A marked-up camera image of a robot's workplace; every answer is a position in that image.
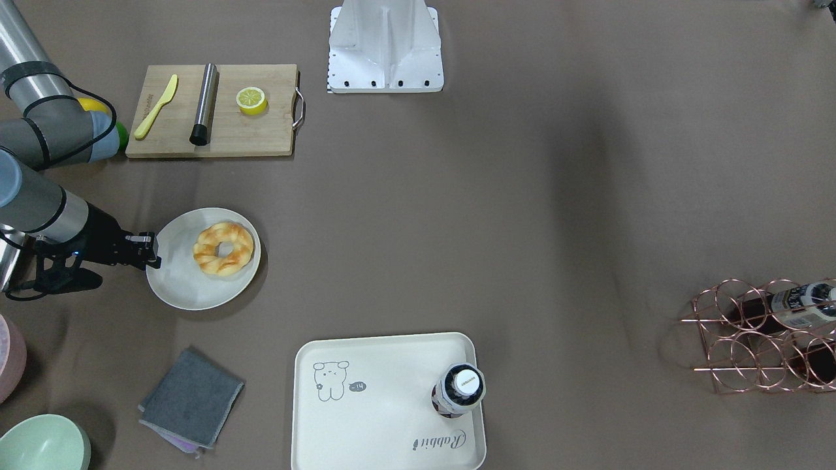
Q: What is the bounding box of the yellow lemon far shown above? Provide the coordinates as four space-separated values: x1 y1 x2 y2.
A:
77 97 112 116

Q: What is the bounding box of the yellow plastic knife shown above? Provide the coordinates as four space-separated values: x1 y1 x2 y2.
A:
133 74 179 140

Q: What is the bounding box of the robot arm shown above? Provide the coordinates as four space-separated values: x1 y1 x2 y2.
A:
1 1 162 301

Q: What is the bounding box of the pink bowl of ice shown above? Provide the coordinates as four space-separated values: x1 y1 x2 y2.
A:
1 315 27 403

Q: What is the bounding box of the copper wire bottle rack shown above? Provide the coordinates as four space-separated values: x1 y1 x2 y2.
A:
682 277 835 394

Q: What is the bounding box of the half lemon slice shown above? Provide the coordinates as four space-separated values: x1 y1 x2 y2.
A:
235 86 268 116

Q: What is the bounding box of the grey folded cloth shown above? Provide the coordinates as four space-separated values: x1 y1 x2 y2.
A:
138 346 245 457

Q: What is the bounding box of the green lime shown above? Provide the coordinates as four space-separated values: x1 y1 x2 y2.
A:
115 121 129 153

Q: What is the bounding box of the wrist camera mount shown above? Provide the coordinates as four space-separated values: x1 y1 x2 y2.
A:
4 242 103 302

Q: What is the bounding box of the tea bottle in rack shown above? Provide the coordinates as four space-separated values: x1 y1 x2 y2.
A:
724 281 835 334

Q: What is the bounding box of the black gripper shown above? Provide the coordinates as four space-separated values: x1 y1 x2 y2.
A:
65 204 162 270

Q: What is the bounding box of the mint green bowl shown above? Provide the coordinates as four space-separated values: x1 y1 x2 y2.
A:
1 414 91 469

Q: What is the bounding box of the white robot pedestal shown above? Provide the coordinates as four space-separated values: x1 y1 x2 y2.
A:
327 1 445 93

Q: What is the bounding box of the wooden cutting board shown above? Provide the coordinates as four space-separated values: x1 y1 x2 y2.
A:
125 63 304 159

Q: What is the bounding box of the glazed twisted donut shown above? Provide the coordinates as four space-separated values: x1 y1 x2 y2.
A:
192 222 255 277

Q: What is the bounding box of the white plate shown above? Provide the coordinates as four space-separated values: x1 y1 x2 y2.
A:
146 208 262 311

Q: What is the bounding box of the cream rabbit tray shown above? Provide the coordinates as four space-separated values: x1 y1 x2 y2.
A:
291 332 487 469

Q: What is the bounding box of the tea bottle on tray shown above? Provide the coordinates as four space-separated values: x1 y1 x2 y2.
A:
430 362 487 419

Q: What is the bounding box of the steel muddler black tip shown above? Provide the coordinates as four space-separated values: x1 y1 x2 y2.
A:
189 63 220 147

